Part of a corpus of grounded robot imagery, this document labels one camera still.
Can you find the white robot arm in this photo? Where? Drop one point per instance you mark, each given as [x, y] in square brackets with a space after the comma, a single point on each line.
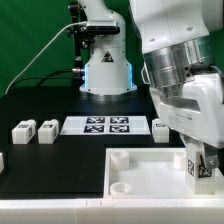
[175, 46]

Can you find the white sheet with markers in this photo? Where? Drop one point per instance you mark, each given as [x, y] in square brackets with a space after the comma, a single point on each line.
[105, 125]

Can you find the white square tabletop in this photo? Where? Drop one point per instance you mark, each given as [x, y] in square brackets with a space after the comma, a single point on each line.
[155, 173]

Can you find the white block at left edge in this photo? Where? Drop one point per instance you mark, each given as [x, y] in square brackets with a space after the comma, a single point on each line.
[1, 163]

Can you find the white front fence wall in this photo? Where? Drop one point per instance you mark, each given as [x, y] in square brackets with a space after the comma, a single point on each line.
[112, 211]

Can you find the black camera stand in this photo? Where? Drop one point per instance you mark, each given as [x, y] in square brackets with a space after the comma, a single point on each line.
[82, 39]

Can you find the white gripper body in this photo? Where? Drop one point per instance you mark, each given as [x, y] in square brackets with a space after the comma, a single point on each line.
[198, 111]

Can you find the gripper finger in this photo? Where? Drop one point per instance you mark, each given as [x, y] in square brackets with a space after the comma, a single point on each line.
[210, 156]

